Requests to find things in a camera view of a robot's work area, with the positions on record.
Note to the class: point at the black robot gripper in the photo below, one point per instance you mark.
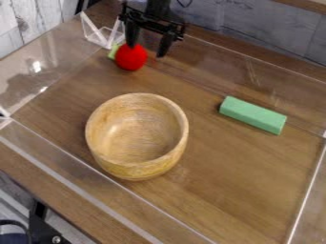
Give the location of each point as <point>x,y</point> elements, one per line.
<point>154,16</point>

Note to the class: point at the red felt fruit with leaf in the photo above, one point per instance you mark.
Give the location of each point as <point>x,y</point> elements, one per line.
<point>130,59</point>

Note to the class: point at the round wooden bowl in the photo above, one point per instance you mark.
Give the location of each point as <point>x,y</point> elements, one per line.
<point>136,135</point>

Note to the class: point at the clear acrylic tray walls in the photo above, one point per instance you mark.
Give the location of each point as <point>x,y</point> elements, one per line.
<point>198,151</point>

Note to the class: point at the green rectangular foam block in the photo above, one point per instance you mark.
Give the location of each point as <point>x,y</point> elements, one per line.
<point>253,115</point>

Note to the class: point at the black clamp with cable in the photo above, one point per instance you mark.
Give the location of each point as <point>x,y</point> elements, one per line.
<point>35,233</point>

